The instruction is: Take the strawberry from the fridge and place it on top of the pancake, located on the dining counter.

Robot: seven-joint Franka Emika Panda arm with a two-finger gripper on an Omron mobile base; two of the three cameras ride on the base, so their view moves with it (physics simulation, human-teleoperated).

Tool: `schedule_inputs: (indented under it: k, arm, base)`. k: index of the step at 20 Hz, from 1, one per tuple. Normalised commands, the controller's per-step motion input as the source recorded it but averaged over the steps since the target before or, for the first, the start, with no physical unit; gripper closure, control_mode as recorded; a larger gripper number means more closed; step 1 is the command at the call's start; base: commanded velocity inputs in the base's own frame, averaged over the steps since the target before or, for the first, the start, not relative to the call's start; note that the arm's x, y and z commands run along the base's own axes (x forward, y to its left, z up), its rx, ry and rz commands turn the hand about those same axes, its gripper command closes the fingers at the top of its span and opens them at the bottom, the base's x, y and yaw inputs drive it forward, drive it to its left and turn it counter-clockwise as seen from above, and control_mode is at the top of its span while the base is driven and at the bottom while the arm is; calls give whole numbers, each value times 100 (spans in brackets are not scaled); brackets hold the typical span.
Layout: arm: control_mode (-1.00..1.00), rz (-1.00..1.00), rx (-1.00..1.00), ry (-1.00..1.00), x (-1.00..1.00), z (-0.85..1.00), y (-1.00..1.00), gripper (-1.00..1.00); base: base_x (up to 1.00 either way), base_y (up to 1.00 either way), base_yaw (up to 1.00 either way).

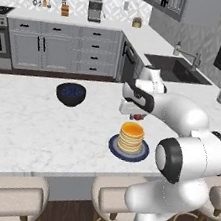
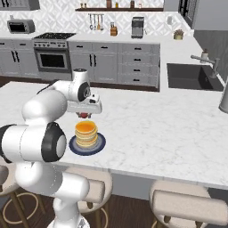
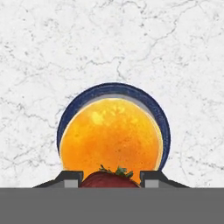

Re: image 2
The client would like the grey metal tap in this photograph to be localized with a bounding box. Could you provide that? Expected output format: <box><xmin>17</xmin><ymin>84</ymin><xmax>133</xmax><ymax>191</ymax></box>
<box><xmin>190</xmin><ymin>53</ymin><xmax>222</xmax><ymax>79</ymax></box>

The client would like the grey two-door base cupboard run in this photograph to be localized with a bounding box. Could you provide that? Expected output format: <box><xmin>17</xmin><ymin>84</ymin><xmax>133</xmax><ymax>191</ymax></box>
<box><xmin>0</xmin><ymin>38</ymin><xmax>40</xmax><ymax>79</ymax></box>

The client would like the dark grey sink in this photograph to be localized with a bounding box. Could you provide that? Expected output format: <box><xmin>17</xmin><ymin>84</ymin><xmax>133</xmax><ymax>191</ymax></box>
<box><xmin>166</xmin><ymin>62</ymin><xmax>225</xmax><ymax>93</ymax></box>

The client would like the grey tall cabinet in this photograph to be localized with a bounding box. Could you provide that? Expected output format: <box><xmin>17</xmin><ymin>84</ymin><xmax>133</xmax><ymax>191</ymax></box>
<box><xmin>191</xmin><ymin>0</ymin><xmax>228</xmax><ymax>31</ymax></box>

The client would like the potted plant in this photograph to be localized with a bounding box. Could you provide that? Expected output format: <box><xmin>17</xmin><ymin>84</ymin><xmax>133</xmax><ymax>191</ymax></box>
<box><xmin>173</xmin><ymin>28</ymin><xmax>185</xmax><ymax>41</ymax></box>

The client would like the golden pancake stack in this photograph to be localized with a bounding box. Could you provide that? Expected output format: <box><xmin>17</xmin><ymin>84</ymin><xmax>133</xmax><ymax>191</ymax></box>
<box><xmin>74</xmin><ymin>120</ymin><xmax>99</xmax><ymax>150</ymax></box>

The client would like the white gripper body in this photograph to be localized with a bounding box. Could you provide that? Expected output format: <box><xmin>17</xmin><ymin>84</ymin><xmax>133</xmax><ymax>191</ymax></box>
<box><xmin>66</xmin><ymin>100</ymin><xmax>103</xmax><ymax>115</ymax></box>

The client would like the dark framed window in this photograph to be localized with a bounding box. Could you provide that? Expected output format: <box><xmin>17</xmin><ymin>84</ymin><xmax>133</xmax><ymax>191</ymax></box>
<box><xmin>177</xmin><ymin>0</ymin><xmax>198</xmax><ymax>20</ymax></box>

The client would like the dark wooden wall shelf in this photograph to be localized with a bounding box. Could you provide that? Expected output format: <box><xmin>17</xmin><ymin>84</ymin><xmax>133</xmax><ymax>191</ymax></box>
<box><xmin>74</xmin><ymin>7</ymin><xmax>165</xmax><ymax>12</ymax></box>

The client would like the grey cupboard and drawer run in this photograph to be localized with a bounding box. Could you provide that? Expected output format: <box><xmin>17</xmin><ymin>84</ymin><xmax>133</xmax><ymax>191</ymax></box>
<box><xmin>68</xmin><ymin>40</ymin><xmax>161</xmax><ymax>93</ymax></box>

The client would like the wooden knife block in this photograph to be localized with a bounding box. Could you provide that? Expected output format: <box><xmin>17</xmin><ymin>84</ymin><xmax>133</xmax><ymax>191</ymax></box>
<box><xmin>110</xmin><ymin>21</ymin><xmax>118</xmax><ymax>37</ymax></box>

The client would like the dark blue plate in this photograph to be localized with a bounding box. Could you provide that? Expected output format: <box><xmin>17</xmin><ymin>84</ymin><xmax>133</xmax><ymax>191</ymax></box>
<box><xmin>69</xmin><ymin>131</ymin><xmax>107</xmax><ymax>157</ymax></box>

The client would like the grey rounded cylinder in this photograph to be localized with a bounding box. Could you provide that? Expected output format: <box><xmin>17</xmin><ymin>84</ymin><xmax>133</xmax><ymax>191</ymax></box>
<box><xmin>218</xmin><ymin>75</ymin><xmax>228</xmax><ymax>115</ymax></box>

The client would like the beige round bar stool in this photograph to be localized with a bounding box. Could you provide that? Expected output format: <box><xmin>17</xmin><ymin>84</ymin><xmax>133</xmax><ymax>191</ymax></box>
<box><xmin>64</xmin><ymin>167</ymin><xmax>114</xmax><ymax>228</ymax></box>
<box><xmin>0</xmin><ymin>164</ymin><xmax>46</xmax><ymax>228</ymax></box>
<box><xmin>149</xmin><ymin>179</ymin><xmax>228</xmax><ymax>228</ymax></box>

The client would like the steel oven with hob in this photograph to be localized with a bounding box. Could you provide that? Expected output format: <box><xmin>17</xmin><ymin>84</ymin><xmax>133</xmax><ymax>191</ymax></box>
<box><xmin>32</xmin><ymin>32</ymin><xmax>77</xmax><ymax>82</ymax></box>

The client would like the silver toaster oven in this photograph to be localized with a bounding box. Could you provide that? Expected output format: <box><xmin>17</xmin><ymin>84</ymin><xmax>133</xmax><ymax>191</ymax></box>
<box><xmin>6</xmin><ymin>19</ymin><xmax>37</xmax><ymax>35</ymax></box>

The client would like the rail with hanging tools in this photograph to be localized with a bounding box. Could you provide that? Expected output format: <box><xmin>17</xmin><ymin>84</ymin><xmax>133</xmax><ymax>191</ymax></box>
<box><xmin>87</xmin><ymin>12</ymin><xmax>106</xmax><ymax>32</ymax></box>

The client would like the grey coffee machine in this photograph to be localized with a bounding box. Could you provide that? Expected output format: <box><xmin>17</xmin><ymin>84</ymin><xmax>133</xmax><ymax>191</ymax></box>
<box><xmin>131</xmin><ymin>16</ymin><xmax>146</xmax><ymax>40</ymax></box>

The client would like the pale soap dispenser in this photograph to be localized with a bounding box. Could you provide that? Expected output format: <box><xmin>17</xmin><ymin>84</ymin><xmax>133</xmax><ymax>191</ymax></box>
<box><xmin>200</xmin><ymin>48</ymin><xmax>210</xmax><ymax>63</ymax></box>

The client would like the grey wall cupboard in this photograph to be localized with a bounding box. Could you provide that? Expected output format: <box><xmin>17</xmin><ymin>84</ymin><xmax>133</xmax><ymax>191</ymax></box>
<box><xmin>0</xmin><ymin>0</ymin><xmax>41</xmax><ymax>12</ymax></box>

